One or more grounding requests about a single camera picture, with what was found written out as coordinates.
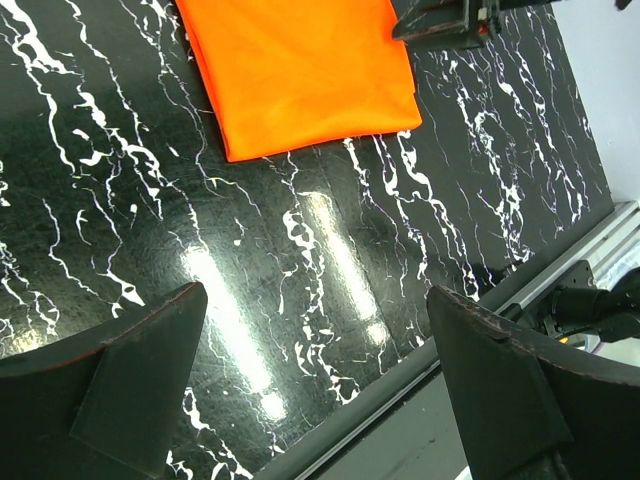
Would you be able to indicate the aluminium frame rail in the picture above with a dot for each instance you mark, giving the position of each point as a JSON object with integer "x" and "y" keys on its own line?
{"x": 614, "y": 238}

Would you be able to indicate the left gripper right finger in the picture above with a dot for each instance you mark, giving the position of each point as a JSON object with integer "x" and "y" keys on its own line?
{"x": 529, "y": 407}

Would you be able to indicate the orange t-shirt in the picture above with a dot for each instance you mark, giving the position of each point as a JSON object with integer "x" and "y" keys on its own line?
{"x": 283, "y": 75}

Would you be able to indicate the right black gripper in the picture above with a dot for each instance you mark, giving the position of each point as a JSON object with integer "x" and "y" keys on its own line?
{"x": 456, "y": 24}

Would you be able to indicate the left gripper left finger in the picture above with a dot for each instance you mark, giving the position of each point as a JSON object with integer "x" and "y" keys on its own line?
{"x": 103, "y": 403}

